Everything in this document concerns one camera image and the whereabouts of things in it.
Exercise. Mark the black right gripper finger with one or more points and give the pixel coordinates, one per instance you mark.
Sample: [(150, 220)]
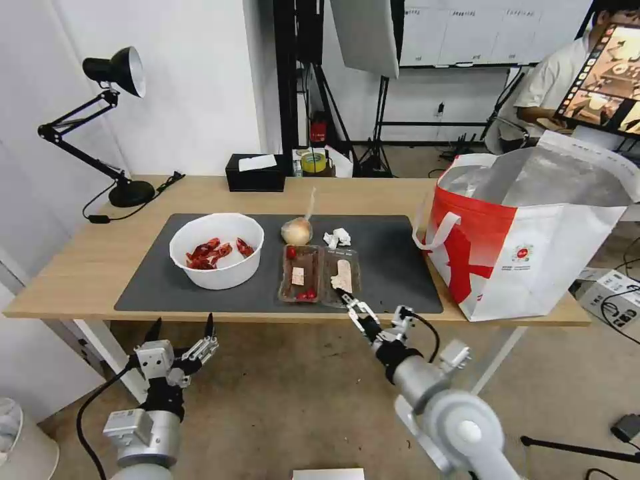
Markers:
[(369, 314), (354, 317)]

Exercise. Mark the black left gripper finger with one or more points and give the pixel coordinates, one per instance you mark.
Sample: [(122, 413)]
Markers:
[(204, 350), (154, 334)]

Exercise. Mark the clear plastic clamshell food container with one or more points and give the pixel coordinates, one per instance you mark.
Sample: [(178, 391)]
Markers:
[(320, 280)]

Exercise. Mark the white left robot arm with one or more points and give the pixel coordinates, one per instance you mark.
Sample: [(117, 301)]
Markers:
[(150, 442)]

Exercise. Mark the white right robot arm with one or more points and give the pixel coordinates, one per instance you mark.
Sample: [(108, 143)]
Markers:
[(450, 415)]

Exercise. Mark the bun in clear plastic bag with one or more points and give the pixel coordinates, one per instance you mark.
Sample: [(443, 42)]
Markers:
[(297, 232)]

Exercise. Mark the red and white takeout bag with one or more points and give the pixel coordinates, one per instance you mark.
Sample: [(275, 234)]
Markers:
[(540, 260)]

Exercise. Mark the pale food scrap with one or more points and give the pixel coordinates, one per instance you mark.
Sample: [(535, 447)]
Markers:
[(342, 275)]

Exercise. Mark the black desk mat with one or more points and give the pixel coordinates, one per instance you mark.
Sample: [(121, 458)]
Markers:
[(150, 280)]

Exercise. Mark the white round bowl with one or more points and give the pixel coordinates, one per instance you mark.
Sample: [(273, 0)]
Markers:
[(220, 277)]

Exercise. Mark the crumpled white tissue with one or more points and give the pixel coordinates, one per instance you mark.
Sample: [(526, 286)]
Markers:
[(337, 237)]

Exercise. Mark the wooden table with white legs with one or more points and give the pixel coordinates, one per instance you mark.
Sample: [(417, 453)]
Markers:
[(75, 280)]

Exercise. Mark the red crayfish shell pile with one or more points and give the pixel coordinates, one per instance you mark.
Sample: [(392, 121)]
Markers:
[(207, 254)]

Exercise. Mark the white robot front shell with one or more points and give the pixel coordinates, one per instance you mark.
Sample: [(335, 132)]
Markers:
[(327, 475)]

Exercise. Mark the black desk lamp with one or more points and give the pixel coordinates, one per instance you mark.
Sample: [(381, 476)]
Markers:
[(131, 192)]

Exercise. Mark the white round bin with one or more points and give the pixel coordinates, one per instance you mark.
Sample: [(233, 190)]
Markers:
[(25, 445)]

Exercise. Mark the yellow tape roll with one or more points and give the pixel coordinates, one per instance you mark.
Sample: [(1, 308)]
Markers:
[(314, 164)]

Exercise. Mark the black tissue box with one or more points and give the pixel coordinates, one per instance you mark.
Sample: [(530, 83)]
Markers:
[(252, 181)]

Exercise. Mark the white tissue sheet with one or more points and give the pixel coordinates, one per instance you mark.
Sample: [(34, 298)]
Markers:
[(257, 162)]

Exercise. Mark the black light stand tripod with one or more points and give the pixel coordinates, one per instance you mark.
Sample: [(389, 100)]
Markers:
[(382, 125)]

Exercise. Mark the red fire extinguisher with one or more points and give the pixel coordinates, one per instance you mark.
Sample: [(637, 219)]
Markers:
[(318, 130)]

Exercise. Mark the black tripod leg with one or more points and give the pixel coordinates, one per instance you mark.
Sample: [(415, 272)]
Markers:
[(575, 447)]

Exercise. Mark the white cardboard box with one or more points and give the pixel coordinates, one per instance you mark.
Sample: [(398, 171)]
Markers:
[(607, 295)]

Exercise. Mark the black power adapter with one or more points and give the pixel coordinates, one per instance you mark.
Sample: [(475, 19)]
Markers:
[(627, 429)]

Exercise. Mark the white photo softbox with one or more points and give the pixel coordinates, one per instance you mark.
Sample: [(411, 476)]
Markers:
[(365, 35)]

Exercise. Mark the person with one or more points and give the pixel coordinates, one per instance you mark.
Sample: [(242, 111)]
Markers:
[(545, 80)]

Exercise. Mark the whiteboard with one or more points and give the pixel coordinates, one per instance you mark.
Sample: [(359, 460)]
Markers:
[(475, 30)]

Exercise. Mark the tilted computer monitor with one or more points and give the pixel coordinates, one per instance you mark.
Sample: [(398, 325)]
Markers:
[(610, 75)]

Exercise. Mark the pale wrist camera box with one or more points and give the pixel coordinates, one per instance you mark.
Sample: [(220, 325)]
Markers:
[(402, 325), (155, 360)]

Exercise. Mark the black metal rack frame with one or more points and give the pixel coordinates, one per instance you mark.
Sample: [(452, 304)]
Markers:
[(287, 75)]

